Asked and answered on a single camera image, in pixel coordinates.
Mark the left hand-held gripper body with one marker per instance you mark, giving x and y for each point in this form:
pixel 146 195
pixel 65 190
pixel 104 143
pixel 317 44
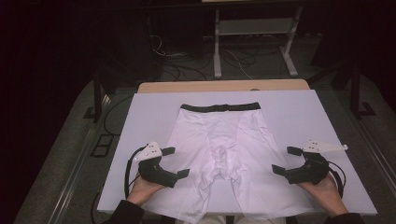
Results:
pixel 155 172

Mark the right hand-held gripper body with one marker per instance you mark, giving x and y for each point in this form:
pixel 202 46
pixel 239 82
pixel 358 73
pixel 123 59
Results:
pixel 308 171

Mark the white shorts black waistband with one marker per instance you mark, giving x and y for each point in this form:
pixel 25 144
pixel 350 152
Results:
pixel 224 140

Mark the person's left hand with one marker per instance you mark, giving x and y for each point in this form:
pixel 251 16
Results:
pixel 143 189

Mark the person's right hand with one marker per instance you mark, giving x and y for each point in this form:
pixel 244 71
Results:
pixel 327 193

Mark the white board sheet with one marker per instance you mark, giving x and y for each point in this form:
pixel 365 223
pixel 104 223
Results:
pixel 155 118

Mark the person's lap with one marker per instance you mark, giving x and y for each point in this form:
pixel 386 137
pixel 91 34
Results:
pixel 255 221

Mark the wooden table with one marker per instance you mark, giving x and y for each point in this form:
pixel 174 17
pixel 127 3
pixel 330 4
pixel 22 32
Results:
pixel 218 85

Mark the black metal stand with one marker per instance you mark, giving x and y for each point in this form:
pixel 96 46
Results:
pixel 97 99
pixel 355 93

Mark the white metal stand frame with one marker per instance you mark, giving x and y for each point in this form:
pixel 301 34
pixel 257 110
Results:
pixel 217 62

